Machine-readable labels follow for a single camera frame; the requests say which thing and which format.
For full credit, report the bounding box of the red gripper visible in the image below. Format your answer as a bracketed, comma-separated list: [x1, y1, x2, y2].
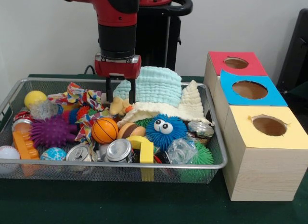
[94, 54, 142, 105]

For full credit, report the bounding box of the yellow plush duck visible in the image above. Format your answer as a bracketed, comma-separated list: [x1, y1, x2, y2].
[109, 96, 133, 117]

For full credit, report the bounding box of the mint green waffle cloth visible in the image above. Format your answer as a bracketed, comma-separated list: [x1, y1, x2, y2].
[113, 66, 183, 106]

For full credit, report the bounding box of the colourful patterned cloth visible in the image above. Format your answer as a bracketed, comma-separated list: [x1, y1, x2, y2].
[48, 82, 103, 112]
[75, 106, 122, 143]

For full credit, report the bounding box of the cream yellow waffle cloth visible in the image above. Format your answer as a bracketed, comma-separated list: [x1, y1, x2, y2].
[118, 80, 215, 126]

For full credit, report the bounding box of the wooden box with three holes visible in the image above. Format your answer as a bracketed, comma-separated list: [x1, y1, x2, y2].
[204, 52, 308, 201]

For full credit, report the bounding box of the small orange basketball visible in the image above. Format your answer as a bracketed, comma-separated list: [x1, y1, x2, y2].
[91, 117, 119, 144]

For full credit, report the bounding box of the silver metal can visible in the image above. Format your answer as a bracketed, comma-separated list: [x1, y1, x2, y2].
[105, 139, 133, 163]

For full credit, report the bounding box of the blue fuzzy ball with eyes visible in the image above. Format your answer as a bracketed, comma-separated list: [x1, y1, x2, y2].
[145, 113, 187, 151]

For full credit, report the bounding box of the yellow plastic block toy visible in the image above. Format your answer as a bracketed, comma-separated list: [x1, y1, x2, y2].
[126, 135, 154, 164]

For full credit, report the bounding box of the purple spiky ball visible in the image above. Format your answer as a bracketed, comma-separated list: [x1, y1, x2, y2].
[30, 116, 78, 148]

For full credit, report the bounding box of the yellow ball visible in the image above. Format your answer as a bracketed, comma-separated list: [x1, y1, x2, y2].
[24, 91, 48, 109]

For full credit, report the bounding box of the globe print ball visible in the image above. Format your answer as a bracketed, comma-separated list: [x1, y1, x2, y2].
[40, 147, 67, 161]

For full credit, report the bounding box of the green spiky ball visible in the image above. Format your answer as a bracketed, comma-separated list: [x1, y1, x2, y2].
[180, 142, 214, 182]

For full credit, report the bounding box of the orange plastic block toy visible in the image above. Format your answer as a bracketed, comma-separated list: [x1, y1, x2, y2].
[12, 132, 40, 161]

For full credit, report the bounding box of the dark green table cloth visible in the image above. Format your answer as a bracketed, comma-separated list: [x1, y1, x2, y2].
[0, 74, 308, 224]

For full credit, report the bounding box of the white baseball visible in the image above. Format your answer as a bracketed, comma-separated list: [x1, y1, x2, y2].
[0, 145, 21, 174]

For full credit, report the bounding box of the black chair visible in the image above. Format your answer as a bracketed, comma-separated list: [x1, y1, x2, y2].
[277, 9, 308, 119]

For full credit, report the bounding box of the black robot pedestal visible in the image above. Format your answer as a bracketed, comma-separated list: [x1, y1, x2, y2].
[135, 0, 193, 75]

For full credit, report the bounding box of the shallow wire mesh bin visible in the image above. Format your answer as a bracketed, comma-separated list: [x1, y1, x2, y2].
[0, 78, 228, 184]

